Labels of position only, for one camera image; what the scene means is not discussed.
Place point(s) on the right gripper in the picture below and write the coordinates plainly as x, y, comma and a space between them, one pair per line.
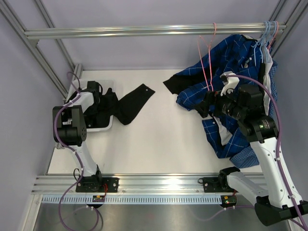
211, 98

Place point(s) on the black shirt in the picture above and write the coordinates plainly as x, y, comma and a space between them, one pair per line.
176, 84
124, 109

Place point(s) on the blue plaid shirt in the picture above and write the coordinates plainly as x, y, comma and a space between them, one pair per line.
236, 54

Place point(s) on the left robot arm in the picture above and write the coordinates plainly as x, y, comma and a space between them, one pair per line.
70, 130

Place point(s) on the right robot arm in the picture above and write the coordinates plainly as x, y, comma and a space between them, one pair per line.
280, 201

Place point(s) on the light blue checked shirt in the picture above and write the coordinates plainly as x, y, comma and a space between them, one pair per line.
247, 157

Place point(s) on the pink hanger at right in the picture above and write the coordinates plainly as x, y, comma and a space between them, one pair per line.
272, 38

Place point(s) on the white plastic basket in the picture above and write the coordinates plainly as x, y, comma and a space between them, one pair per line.
106, 84

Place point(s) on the aluminium hanging rail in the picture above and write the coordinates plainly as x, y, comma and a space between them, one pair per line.
139, 31

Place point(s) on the aluminium front rail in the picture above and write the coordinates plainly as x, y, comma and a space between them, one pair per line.
125, 184

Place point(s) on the grey slotted cable duct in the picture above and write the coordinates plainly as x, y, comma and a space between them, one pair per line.
134, 199

